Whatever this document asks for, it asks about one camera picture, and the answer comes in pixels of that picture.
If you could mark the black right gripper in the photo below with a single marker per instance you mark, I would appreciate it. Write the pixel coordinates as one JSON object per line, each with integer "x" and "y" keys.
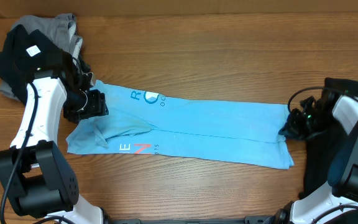
{"x": 293, "y": 130}

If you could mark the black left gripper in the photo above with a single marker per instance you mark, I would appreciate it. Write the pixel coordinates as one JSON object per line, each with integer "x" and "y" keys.
{"x": 98, "y": 107}

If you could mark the light blue printed t-shirt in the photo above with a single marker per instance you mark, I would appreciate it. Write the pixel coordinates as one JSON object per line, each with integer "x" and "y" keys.
{"x": 144, "y": 122}

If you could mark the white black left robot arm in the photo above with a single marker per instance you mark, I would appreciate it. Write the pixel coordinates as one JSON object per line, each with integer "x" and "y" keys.
{"x": 37, "y": 179}

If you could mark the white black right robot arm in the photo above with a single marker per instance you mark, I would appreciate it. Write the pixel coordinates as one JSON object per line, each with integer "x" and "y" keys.
{"x": 339, "y": 194}

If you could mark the black cloth pile right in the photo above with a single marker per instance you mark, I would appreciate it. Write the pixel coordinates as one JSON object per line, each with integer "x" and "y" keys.
{"x": 322, "y": 148}

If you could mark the grey folded shirt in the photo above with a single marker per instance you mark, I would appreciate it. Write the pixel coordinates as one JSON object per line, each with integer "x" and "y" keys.
{"x": 61, "y": 30}

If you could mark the black folded shirt with tag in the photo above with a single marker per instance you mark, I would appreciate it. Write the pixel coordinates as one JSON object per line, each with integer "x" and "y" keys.
{"x": 21, "y": 55}

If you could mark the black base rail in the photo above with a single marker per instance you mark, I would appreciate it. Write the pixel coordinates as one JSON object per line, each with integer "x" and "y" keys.
{"x": 246, "y": 220}

